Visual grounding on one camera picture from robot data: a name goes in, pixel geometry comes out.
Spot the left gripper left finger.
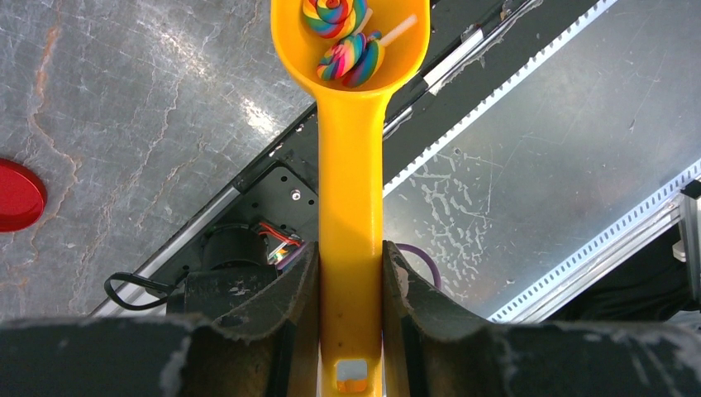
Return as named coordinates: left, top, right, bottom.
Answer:
left=1, top=243, right=319, bottom=396

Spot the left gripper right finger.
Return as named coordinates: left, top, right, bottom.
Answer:
left=383, top=241, right=700, bottom=396

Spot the orange plastic scoop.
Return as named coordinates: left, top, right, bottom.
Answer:
left=270, top=1, right=431, bottom=396

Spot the rainbow swirl lollipop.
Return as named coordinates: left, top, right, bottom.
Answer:
left=302, top=0, right=373, bottom=40
left=317, top=14, right=417, bottom=88

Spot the red jar lid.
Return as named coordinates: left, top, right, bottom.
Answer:
left=1, top=159, right=48, bottom=232

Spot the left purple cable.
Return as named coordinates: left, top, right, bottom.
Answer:
left=395, top=242, right=442, bottom=291

